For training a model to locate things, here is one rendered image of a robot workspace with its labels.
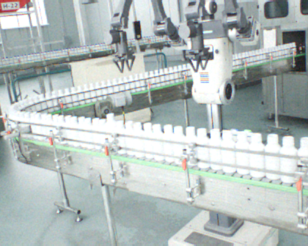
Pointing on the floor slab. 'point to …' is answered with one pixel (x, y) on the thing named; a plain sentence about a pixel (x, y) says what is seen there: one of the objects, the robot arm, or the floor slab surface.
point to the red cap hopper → (7, 7)
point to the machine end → (300, 91)
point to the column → (82, 23)
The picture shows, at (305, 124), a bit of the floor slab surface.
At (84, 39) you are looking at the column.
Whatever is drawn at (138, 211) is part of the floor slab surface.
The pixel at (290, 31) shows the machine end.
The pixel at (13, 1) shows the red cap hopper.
